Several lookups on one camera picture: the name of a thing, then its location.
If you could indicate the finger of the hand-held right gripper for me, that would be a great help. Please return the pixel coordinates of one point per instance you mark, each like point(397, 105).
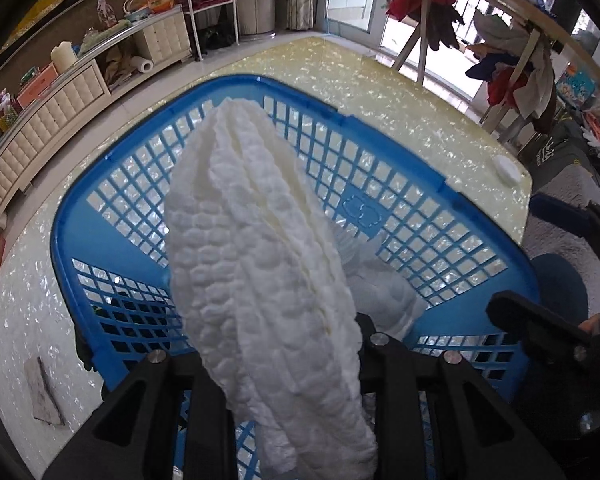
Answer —
point(525, 312)
point(557, 209)

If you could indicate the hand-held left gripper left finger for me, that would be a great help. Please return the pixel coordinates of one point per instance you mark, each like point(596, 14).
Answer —
point(190, 377)

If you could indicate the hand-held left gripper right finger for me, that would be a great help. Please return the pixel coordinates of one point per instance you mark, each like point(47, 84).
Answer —
point(395, 375)

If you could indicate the white waffle towel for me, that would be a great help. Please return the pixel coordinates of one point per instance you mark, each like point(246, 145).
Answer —
point(385, 295)
point(260, 260)

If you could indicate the blue plastic laundry basket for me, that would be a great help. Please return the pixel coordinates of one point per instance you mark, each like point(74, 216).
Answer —
point(362, 207)

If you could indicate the person's right hand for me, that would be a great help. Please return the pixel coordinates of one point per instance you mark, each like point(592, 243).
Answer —
point(591, 326)

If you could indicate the grey plush sofa cover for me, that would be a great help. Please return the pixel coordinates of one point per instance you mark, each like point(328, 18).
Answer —
point(545, 240)

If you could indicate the white round lid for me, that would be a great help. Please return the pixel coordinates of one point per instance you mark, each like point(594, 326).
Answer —
point(506, 167)

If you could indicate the mixed hanging garments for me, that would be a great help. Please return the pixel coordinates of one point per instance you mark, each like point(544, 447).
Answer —
point(525, 80)

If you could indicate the grey stained rag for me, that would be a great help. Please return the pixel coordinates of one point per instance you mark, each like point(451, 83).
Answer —
point(42, 392)

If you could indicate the wooden clothes drying rack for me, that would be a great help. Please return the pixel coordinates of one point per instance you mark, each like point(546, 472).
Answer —
point(505, 2)

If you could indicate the red hanging garments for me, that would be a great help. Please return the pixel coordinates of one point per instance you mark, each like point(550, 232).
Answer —
point(420, 0)

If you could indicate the cream padded tv cabinet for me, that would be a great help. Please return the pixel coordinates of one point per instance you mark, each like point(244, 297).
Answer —
point(55, 105)

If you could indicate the white paper roll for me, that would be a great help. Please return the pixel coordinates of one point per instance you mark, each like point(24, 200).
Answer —
point(142, 65)

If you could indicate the pink storage box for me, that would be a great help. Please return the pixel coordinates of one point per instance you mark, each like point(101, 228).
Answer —
point(37, 85)

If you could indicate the cream paper towel pack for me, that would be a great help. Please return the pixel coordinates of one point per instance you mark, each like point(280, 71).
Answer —
point(62, 57)

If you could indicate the green folded cloth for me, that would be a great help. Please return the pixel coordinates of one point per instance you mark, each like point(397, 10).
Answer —
point(100, 35)

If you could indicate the white metal shelf rack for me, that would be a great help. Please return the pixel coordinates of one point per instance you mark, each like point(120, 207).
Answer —
point(207, 6)

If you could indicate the black television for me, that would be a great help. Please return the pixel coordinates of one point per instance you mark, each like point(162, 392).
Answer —
point(40, 32)

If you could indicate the patterned gift bag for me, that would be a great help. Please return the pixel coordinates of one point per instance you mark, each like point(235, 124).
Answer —
point(106, 10)

